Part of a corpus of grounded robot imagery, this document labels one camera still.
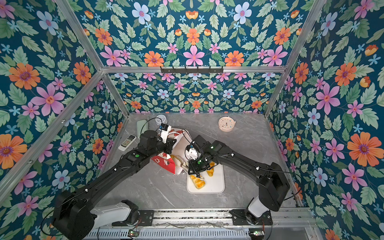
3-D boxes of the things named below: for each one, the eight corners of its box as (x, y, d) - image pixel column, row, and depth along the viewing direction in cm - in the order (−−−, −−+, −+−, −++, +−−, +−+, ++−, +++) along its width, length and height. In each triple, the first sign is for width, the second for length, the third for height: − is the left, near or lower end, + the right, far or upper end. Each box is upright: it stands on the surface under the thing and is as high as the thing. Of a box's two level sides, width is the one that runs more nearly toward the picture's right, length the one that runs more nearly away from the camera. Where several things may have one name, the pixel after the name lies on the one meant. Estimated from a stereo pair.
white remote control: (118, 149, 102) (117, 147, 100) (131, 135, 109) (129, 133, 107) (125, 152, 100) (123, 150, 98) (137, 138, 108) (135, 136, 106)
